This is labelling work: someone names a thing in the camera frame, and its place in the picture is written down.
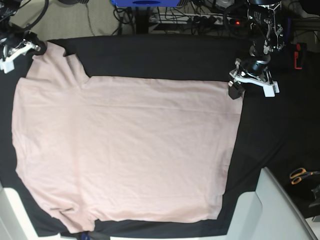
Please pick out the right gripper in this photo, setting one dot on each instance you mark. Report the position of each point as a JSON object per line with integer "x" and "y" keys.
{"x": 15, "y": 44}

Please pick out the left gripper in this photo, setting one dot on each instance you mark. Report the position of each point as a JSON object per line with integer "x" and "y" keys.
{"x": 248, "y": 71}

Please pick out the pink T-shirt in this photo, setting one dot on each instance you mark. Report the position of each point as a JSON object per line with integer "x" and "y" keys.
{"x": 114, "y": 148}

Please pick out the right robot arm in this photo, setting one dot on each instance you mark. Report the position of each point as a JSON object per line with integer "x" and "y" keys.
{"x": 8, "y": 8}

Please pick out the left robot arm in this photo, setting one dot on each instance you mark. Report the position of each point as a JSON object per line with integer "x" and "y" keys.
{"x": 266, "y": 32}

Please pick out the black table cloth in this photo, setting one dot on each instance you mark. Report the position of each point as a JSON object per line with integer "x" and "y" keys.
{"x": 281, "y": 133}

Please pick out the red black clamp right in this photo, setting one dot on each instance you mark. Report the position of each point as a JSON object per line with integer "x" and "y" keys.
{"x": 299, "y": 56}

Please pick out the white power strip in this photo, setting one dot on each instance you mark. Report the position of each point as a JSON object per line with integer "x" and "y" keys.
{"x": 184, "y": 18}

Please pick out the blue plastic bin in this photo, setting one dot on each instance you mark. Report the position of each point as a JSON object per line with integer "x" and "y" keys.
{"x": 145, "y": 3}

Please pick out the orange handled scissors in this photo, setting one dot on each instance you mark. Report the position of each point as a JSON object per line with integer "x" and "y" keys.
{"x": 301, "y": 173}

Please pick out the black metal bracket right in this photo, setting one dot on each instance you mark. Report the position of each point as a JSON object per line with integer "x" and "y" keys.
{"x": 316, "y": 193}

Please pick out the white base frame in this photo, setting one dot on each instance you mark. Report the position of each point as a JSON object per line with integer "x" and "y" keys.
{"x": 268, "y": 213}
{"x": 15, "y": 223}

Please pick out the black table stand post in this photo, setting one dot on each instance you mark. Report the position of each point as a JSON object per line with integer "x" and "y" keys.
{"x": 142, "y": 16}

